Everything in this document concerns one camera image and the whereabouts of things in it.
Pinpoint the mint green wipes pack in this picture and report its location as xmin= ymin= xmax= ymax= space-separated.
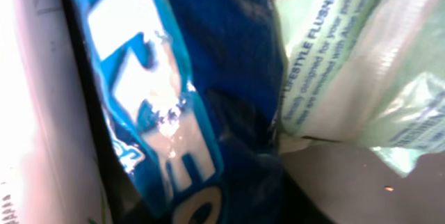
xmin=273 ymin=0 xmax=444 ymax=176

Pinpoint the white cream tube gold cap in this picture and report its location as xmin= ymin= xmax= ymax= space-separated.
xmin=1 ymin=0 xmax=112 ymax=224

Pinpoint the blue Oreo cookie pack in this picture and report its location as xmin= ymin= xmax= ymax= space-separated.
xmin=70 ymin=0 xmax=283 ymax=223

